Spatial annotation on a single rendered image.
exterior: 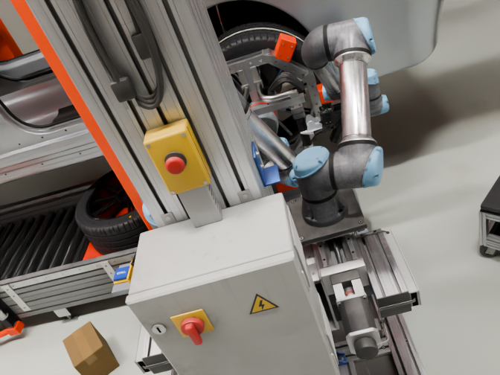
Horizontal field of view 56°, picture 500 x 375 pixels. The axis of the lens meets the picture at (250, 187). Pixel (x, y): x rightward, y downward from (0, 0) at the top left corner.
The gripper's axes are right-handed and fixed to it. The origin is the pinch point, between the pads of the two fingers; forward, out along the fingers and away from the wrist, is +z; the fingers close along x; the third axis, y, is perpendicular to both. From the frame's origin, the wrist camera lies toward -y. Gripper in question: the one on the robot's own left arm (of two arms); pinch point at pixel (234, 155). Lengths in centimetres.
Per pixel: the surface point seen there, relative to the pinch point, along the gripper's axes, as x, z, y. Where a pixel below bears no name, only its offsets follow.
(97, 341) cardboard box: -84, 46, 67
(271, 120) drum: 20.2, -5.8, -5.5
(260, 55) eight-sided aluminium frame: 32.1, 3.0, -29.1
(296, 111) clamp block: 22.9, -19.2, -10.9
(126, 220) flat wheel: -36, 64, 34
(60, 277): -77, 85, 50
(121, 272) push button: -58, 36, 37
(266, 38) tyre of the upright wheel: 41, 6, -33
